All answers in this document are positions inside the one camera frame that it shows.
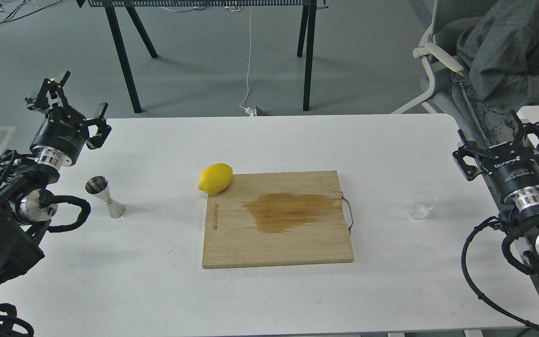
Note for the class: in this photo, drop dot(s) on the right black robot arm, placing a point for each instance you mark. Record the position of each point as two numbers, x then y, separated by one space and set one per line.
519 221

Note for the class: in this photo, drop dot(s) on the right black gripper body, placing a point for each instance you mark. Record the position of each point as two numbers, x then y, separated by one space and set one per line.
510 168

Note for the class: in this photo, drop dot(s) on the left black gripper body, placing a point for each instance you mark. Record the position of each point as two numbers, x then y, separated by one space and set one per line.
64 130

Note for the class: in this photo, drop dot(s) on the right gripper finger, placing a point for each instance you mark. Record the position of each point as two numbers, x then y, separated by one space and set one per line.
520 132
469 158

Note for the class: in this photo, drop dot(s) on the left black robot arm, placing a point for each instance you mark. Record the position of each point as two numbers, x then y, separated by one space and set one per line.
27 209

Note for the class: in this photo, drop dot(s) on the wooden cutting board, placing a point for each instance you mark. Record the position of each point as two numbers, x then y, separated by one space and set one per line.
277 219

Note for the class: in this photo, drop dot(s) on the steel double jigger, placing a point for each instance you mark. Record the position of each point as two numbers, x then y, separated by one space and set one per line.
98 187

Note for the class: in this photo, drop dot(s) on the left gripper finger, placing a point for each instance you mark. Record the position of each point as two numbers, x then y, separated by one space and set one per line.
49 89
102 128

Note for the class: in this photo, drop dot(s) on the yellow lemon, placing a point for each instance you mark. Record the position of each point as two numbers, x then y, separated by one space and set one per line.
215 178

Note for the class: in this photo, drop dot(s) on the person in grey jacket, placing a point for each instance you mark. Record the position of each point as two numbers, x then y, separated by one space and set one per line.
501 56

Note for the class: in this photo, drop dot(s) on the clear glass measuring cup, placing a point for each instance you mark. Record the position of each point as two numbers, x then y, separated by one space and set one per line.
422 205

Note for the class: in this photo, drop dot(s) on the white office chair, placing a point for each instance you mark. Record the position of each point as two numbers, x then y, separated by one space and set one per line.
437 50

